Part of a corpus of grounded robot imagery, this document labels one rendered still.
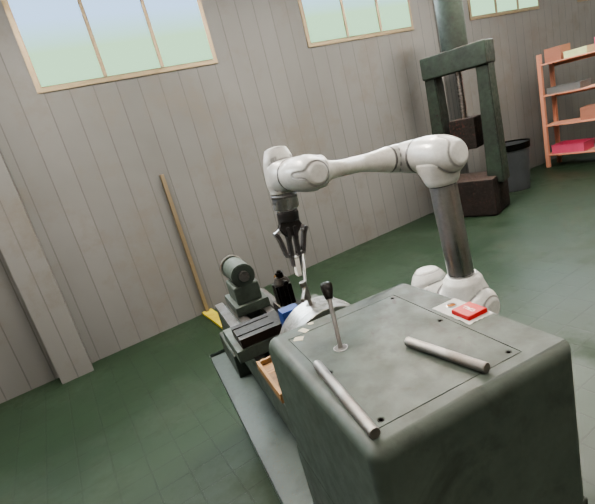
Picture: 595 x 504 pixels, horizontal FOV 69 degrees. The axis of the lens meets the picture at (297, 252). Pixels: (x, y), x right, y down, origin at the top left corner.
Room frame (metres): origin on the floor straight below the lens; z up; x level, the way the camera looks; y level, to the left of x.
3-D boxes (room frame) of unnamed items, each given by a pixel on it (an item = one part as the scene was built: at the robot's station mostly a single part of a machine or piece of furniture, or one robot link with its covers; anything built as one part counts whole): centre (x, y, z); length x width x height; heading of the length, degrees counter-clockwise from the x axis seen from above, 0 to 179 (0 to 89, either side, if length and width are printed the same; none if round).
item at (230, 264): (2.46, 0.37, 1.01); 0.30 x 0.20 x 0.29; 19
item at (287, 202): (1.47, -0.01, 1.56); 0.09 x 0.09 x 0.06
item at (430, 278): (1.76, -0.53, 0.97); 0.18 x 0.16 x 0.22; 27
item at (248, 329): (1.92, 0.17, 0.95); 0.43 x 0.18 x 0.04; 109
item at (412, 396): (0.95, -0.17, 1.06); 0.59 x 0.48 x 0.39; 19
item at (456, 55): (6.05, -2.69, 1.45); 0.94 x 0.76 x 2.89; 27
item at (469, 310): (0.97, -0.37, 1.26); 0.06 x 0.06 x 0.02; 19
